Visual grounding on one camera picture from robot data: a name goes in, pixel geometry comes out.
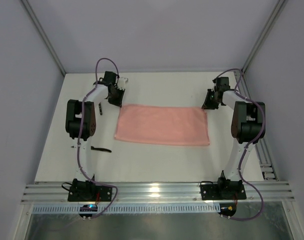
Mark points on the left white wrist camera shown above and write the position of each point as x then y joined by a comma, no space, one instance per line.
122,83

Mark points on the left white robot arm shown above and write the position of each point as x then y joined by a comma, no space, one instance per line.
81,121

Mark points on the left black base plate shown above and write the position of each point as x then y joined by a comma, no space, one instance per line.
86,191

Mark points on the small controller board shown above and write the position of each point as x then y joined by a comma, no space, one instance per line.
87,211
227,210

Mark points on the right side aluminium rail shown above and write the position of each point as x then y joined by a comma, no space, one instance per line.
262,150

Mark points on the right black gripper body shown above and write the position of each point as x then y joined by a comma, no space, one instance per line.
211,99

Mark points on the right corner aluminium post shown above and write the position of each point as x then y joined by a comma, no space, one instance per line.
264,33

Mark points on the left small controller board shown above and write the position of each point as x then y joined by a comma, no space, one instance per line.
87,211

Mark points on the right small controller board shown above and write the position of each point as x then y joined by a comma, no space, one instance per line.
227,210

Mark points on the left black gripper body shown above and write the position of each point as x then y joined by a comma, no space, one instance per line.
115,94

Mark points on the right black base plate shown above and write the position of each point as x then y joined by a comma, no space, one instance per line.
223,189

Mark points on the aluminium rail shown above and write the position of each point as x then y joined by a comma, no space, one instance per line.
151,192
262,150

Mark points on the slotted cable duct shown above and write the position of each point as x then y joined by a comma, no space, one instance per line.
131,208

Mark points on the corner aluminium post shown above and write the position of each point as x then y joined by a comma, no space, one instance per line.
264,33
42,33

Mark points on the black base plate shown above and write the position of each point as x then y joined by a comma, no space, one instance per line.
86,191
223,189

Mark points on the pink cloth napkin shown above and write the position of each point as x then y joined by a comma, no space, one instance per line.
156,125

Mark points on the front aluminium rail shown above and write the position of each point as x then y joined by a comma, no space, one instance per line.
151,192

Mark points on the left corner aluminium post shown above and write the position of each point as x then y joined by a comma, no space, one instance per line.
42,33

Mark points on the black handled knife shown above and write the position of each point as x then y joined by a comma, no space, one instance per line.
96,149

